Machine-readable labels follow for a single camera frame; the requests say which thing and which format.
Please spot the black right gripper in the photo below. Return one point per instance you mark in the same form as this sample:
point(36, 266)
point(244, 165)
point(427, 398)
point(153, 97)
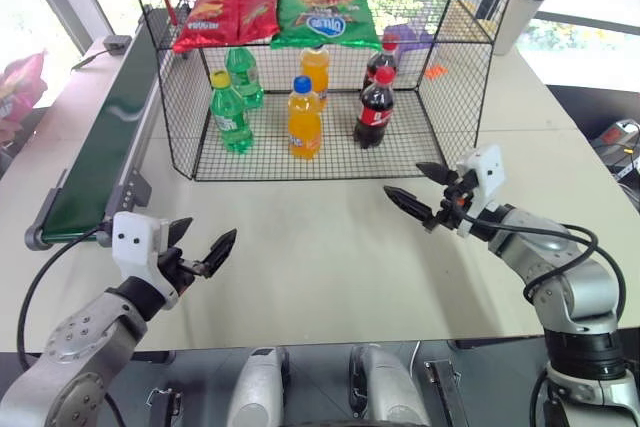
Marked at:
point(452, 203)

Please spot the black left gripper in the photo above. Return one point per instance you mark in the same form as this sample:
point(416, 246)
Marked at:
point(175, 267)

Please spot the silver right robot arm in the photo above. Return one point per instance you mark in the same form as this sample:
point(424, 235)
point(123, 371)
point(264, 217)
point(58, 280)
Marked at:
point(575, 292)

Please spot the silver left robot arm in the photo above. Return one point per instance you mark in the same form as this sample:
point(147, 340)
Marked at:
point(75, 347)

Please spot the green conveyor belt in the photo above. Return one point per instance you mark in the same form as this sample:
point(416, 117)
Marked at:
point(100, 147)

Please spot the cola bottle red cap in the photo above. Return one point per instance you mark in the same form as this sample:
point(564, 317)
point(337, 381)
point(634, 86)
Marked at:
point(374, 112)
point(382, 59)

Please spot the small orange plastic piece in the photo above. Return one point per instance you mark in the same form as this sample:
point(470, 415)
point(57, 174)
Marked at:
point(435, 72)

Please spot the green soda bottle yellow cap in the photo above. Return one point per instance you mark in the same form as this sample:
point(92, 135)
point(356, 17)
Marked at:
point(231, 119)

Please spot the orange soda bottle blue cap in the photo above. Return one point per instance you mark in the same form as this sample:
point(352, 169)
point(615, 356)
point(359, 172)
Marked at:
point(304, 122)
point(316, 69)

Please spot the purple snack bag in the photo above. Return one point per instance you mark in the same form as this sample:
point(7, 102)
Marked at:
point(407, 37)

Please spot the silver rounded robot leg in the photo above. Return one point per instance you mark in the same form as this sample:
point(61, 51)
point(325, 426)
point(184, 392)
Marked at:
point(387, 392)
point(255, 392)

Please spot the white tumbler black lid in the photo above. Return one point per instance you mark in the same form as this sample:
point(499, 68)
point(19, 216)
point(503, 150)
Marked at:
point(517, 17)

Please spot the green chips bag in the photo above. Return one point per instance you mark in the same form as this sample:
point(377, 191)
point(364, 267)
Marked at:
point(325, 17)

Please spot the black device orange label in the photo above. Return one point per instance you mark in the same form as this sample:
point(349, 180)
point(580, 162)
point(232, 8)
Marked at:
point(617, 139)

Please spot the grey power adapter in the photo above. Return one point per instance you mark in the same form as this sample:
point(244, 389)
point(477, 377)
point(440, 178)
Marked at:
point(117, 43)

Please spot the red chips bag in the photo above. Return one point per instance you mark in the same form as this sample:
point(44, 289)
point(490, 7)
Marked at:
point(210, 17)
point(260, 7)

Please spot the pink snack bag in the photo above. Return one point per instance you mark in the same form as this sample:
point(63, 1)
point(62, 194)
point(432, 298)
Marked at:
point(20, 92)

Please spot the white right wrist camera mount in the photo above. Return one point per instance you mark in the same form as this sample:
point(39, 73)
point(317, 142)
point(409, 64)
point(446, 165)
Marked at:
point(487, 169)

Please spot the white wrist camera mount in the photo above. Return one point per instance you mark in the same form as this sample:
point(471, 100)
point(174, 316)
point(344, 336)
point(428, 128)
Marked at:
point(132, 242)
point(487, 169)

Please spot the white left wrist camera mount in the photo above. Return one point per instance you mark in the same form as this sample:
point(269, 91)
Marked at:
point(132, 242)

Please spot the black metal bracket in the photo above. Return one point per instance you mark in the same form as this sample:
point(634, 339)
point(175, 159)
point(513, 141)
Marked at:
point(167, 407)
point(447, 392)

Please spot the grey metal window frame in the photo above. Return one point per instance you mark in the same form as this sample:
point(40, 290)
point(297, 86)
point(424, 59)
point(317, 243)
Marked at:
point(65, 2)

